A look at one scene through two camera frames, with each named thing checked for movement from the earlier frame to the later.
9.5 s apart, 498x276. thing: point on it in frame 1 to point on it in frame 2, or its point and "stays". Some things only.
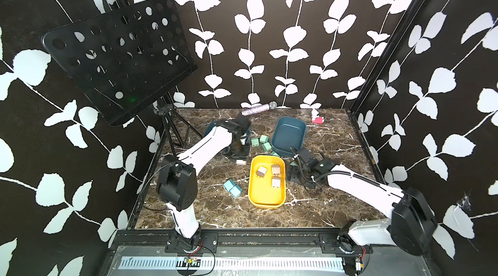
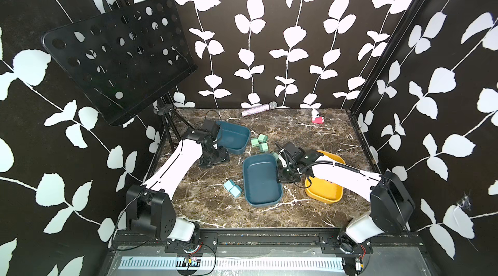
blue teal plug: (235, 190) stays
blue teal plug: (228, 185) stays
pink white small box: (319, 120) stays
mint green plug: (264, 138) stays
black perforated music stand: (124, 60) stays
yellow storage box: (267, 181) to (322, 190)
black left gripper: (245, 155) to (224, 157)
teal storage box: (288, 131) to (260, 174)
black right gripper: (291, 172) stays
